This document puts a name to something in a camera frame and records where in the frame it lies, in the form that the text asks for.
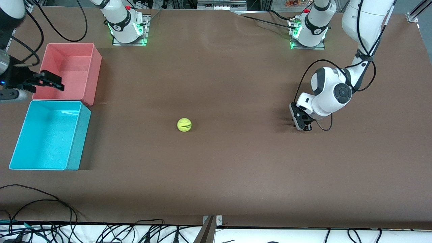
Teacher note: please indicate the pink plastic bin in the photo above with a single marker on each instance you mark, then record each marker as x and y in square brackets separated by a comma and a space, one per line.
[74, 72]

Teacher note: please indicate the aluminium frame profile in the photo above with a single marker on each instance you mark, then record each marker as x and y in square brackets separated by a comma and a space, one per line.
[412, 17]

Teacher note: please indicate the silver mounting bracket plate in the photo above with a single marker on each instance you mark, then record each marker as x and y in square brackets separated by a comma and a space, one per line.
[219, 221]

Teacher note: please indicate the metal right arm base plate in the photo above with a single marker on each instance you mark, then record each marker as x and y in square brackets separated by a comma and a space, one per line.
[146, 33]

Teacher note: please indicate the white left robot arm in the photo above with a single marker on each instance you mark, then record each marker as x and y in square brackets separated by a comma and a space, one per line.
[332, 94]

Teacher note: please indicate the blue plastic bin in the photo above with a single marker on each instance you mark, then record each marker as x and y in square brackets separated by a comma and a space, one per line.
[47, 135]

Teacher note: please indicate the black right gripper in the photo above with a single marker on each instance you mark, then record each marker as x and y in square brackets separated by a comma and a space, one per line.
[17, 77]

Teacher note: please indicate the grey background device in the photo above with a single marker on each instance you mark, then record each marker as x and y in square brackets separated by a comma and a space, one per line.
[221, 5]

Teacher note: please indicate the grey camera post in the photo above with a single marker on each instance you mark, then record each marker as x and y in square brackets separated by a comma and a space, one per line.
[206, 234]

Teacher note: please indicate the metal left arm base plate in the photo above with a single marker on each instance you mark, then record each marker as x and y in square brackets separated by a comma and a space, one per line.
[321, 47]

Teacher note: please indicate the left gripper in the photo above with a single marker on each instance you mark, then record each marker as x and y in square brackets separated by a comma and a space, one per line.
[308, 123]

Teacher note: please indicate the white ledge below table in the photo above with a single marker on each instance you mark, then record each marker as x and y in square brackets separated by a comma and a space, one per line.
[270, 236]

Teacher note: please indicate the yellow-green tennis ball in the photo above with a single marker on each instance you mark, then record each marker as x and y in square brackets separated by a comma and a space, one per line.
[184, 125]

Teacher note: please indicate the clear box with orange items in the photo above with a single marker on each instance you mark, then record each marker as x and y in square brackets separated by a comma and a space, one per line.
[293, 3]

